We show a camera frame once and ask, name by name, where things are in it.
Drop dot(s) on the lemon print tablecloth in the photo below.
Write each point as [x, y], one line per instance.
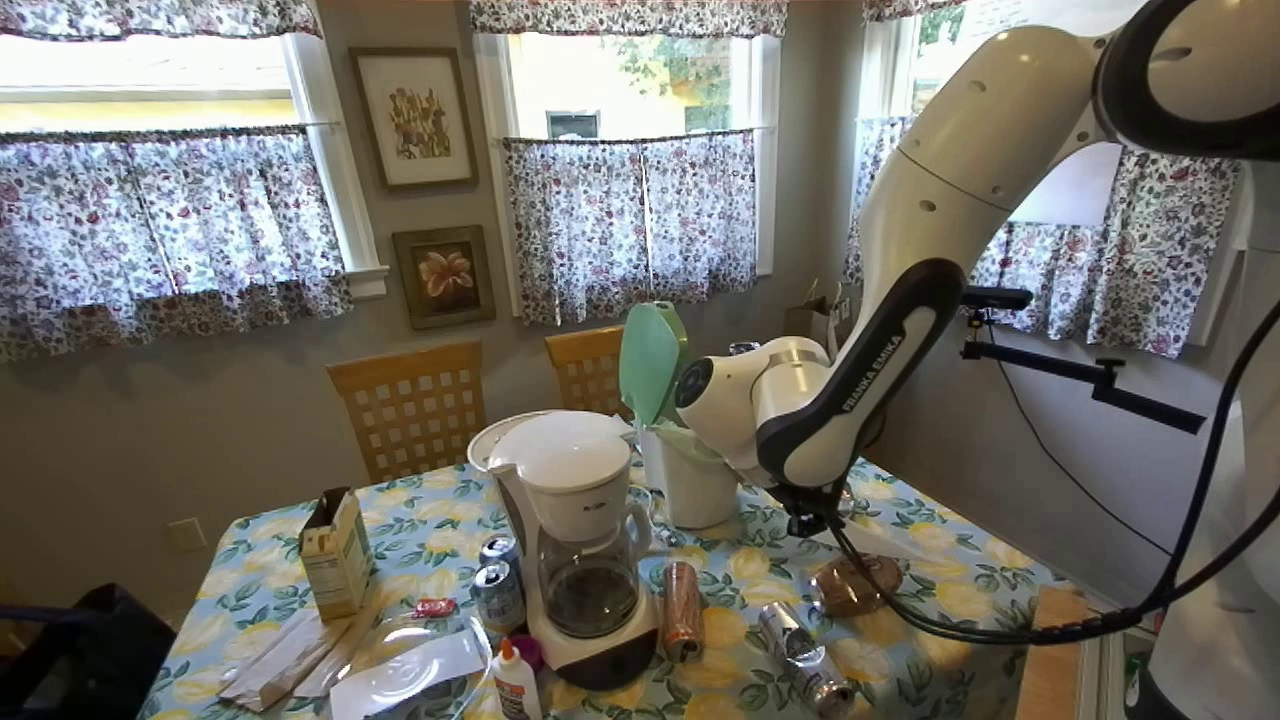
[424, 532]

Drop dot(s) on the wooden lattice-back chair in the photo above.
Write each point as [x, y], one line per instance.
[586, 364]
[404, 412]

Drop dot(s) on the white glue bottle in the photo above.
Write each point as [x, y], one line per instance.
[518, 686]

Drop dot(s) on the white bin green liner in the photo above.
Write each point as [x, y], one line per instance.
[697, 500]

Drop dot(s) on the brown paper bag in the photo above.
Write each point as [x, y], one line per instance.
[826, 327]

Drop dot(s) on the crushed silver can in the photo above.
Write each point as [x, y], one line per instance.
[798, 644]

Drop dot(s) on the small pink object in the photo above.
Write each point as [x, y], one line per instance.
[439, 610]

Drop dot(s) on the white drip coffee maker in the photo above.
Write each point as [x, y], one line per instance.
[575, 492]

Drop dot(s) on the black bag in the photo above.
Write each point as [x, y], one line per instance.
[83, 661]

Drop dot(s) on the tan carton box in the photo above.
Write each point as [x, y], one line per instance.
[335, 561]

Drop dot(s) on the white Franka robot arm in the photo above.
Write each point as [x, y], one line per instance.
[935, 172]

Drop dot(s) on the floral window valance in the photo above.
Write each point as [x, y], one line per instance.
[625, 18]
[906, 9]
[160, 18]

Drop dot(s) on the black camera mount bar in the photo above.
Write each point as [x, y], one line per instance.
[1064, 364]

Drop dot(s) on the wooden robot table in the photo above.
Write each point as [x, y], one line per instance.
[1052, 667]

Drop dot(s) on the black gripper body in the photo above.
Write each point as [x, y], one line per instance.
[814, 511]

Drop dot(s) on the floral cafe curtain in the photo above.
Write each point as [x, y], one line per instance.
[625, 220]
[1147, 252]
[160, 226]

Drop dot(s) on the light framed flower picture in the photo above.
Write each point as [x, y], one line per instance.
[416, 120]

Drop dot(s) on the green bin lid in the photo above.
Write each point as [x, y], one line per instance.
[654, 361]

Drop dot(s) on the beige flat packet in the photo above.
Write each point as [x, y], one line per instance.
[287, 661]

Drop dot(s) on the dark framed flower picture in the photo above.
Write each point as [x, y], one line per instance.
[446, 277]

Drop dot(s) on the silver blue drink can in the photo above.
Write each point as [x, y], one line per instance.
[498, 603]
[498, 550]

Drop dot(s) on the wall outlet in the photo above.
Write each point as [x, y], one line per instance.
[184, 536]

